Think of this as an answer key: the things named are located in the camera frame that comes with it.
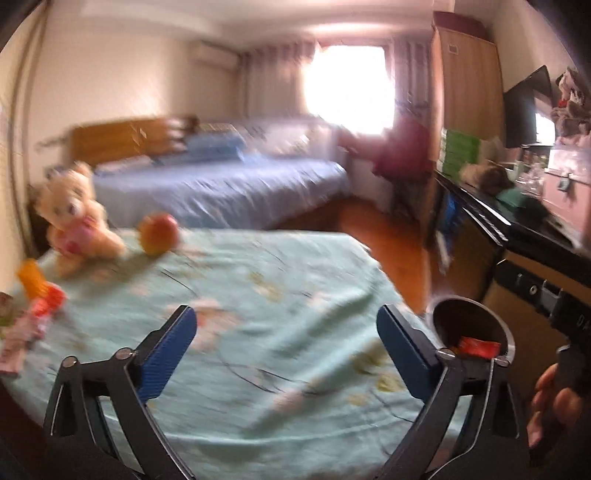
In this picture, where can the dark green cloth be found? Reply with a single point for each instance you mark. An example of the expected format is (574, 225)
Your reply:
(512, 198)

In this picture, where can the black television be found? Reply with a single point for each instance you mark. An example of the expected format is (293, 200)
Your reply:
(524, 110)

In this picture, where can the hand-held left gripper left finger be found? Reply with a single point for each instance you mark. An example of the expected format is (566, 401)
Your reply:
(166, 353)

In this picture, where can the tall yellow foam net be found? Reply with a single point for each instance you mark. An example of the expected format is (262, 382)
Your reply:
(32, 277)

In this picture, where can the wooden headboard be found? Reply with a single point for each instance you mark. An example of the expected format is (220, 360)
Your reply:
(120, 138)

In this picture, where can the flat pink box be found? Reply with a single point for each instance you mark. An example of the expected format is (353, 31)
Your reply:
(16, 346)

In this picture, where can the tall wooden wardrobe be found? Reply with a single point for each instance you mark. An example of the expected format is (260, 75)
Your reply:
(468, 83)

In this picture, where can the bed with blue sheet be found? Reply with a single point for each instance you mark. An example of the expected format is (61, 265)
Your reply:
(231, 189)

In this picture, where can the white air conditioner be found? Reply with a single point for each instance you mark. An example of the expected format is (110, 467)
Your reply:
(214, 54)

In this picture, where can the round metal trash can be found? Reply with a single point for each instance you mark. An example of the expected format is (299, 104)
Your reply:
(461, 323)

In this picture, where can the white bed rail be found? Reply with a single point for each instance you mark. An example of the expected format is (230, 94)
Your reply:
(295, 136)

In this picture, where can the person's right hand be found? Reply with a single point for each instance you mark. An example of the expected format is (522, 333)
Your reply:
(568, 410)

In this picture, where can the cream teddy bear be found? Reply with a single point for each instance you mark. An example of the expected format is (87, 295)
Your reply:
(74, 212)

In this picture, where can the stack of green boxes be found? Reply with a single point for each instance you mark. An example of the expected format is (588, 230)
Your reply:
(459, 152)

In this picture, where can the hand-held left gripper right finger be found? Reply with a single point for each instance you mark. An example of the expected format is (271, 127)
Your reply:
(404, 353)

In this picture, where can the red yellow apple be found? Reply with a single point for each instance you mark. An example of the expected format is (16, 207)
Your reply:
(159, 233)

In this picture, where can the bed with green sheet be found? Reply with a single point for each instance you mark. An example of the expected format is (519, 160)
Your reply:
(258, 323)

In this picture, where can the pile of soft toys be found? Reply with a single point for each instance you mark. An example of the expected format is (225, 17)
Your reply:
(572, 104)

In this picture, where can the black topped cabinet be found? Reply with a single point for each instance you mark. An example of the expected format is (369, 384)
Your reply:
(480, 244)

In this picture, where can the orange red plastic bag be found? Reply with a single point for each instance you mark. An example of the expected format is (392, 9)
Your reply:
(51, 300)

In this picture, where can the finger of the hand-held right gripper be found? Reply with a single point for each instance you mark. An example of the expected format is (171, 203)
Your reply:
(521, 284)

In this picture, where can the pink storage box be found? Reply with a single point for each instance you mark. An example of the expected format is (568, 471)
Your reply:
(572, 184)

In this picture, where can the folded blue pillow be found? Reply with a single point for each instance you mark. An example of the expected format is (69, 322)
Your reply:
(214, 146)

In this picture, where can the red wrapper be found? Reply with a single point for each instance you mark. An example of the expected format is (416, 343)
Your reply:
(478, 347)

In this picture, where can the dark red coat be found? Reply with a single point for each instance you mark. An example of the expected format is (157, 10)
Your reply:
(401, 147)

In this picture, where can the grey patterned curtain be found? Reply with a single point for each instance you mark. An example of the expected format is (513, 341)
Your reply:
(272, 78)
(413, 74)

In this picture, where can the brown stuffed toy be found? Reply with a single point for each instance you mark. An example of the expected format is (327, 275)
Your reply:
(487, 177)

